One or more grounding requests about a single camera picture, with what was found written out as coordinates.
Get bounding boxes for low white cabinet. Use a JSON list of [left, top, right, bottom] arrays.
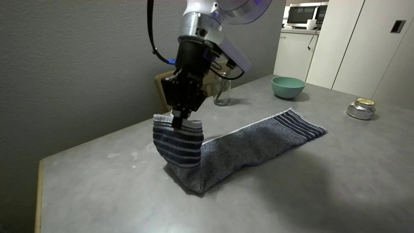
[[273, 29, 320, 83]]

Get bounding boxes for mint green bowl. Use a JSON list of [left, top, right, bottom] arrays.
[[270, 75, 306, 101]]

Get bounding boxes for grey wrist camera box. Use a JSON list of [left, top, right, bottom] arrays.
[[210, 27, 252, 74]]

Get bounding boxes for tall white cabinet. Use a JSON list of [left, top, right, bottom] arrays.
[[305, 0, 414, 111]]

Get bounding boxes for blue striped towel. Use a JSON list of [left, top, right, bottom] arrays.
[[151, 107, 328, 198]]

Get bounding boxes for white microwave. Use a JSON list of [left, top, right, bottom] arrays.
[[286, 4, 328, 29]]

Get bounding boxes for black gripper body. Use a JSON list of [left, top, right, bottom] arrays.
[[174, 35, 214, 82]]

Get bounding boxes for small silver tin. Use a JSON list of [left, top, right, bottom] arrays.
[[345, 97, 376, 122]]

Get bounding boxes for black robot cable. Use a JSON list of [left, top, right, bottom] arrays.
[[146, 0, 178, 67]]

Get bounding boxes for black wall plate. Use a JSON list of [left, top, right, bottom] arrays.
[[389, 19, 407, 35]]

